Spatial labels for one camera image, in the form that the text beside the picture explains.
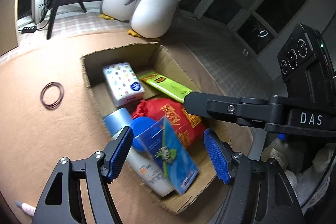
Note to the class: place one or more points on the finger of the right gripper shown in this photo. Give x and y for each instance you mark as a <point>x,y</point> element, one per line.
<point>243,111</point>

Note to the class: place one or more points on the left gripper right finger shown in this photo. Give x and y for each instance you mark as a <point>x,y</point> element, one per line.
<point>259,192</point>

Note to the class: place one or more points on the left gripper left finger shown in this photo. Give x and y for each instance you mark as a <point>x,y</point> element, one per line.
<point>61,200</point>

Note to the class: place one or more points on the small pink white bottle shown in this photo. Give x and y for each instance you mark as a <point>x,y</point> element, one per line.
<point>26,208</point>

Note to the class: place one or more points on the red drawstring pouch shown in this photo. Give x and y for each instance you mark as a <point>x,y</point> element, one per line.
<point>188,128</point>

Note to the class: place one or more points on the white lotion bottle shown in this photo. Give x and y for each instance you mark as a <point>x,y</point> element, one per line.
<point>137,158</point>

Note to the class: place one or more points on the green cream tube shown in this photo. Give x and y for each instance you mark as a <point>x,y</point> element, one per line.
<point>169,87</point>

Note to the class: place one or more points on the blue toy package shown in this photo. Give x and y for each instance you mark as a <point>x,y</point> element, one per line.
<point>164,147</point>

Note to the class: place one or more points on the white tissue pack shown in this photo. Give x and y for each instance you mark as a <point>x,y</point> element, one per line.
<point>123,84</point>

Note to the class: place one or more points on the white gloved right hand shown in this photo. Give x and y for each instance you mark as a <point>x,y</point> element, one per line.
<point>308,172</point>

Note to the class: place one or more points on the blue round lid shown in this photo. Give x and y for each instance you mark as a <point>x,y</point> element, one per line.
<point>140,125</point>

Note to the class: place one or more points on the small plush penguin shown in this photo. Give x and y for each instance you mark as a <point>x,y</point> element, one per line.
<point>151,19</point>

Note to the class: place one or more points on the wooden headboard panel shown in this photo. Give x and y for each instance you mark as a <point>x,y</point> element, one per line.
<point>8,26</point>

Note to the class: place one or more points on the black power strip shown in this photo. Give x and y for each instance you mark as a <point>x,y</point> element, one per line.
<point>29,30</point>

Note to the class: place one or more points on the black camera box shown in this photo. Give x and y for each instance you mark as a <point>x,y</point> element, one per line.
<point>306,66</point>

